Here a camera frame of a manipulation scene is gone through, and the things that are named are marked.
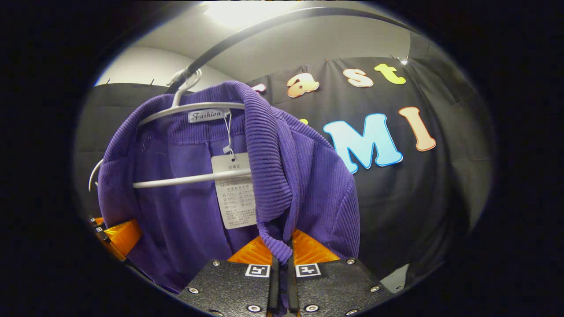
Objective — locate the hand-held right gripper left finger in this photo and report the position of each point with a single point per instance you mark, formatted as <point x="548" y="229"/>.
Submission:
<point x="274" y="290"/>

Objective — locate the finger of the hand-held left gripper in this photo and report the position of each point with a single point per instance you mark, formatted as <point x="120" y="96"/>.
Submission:
<point x="121" y="237"/>

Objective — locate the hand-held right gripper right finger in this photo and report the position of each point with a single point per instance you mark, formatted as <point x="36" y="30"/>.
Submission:
<point x="293" y="290"/>

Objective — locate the white plastic clothes hanger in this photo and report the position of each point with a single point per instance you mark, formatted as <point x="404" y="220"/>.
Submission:
<point x="194" y="178"/>

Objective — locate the black metal clothes rack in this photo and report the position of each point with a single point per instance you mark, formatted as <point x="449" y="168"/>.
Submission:
<point x="246" y="31"/>

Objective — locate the white paper hang tag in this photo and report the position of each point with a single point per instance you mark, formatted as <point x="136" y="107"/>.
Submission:
<point x="233" y="207"/>

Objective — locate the black backdrop cloth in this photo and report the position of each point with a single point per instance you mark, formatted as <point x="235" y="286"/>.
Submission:
<point x="396" y="198"/>

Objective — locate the ceiling light panel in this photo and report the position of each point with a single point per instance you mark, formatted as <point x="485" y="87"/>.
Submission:
<point x="246" y="11"/>

